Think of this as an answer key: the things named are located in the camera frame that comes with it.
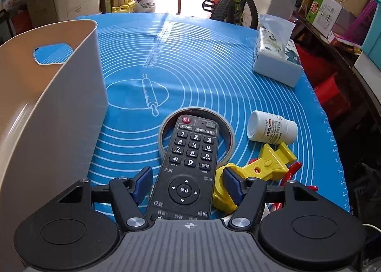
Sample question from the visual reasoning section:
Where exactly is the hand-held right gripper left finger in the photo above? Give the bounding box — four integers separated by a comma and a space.
56, 166, 154, 228

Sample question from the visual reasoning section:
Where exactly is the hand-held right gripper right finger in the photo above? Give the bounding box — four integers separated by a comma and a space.
222, 167, 320, 228

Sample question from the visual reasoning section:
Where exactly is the yellow plastic toy tool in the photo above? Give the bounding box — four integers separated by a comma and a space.
213, 143, 297, 212

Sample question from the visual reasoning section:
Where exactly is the brown tape roll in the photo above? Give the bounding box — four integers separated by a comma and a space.
157, 107, 236, 163

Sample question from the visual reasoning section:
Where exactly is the black remote control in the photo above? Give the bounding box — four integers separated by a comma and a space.
145, 114, 219, 221

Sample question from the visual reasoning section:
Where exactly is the red action figure toy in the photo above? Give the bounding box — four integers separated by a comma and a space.
248, 157, 320, 211

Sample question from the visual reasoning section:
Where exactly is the beige plastic basket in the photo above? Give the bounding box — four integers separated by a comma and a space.
0, 19, 109, 272

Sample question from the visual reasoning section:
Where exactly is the white pill bottle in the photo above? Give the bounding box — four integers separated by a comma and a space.
247, 110, 299, 144

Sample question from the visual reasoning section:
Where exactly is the blue baking mat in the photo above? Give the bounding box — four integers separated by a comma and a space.
73, 11, 353, 222

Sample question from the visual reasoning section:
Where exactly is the printed tissue pack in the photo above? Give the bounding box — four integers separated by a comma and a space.
252, 14, 303, 88

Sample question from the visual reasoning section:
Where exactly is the red plastic crate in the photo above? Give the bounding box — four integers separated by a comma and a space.
295, 45, 358, 121

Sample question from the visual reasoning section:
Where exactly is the dark wooden side table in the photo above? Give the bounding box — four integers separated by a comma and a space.
291, 11, 381, 219

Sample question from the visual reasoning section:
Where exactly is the white plastic bag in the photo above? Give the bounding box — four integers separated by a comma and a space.
135, 0, 157, 13

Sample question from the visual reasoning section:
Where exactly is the green white carton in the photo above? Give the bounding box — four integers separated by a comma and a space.
306, 0, 343, 38

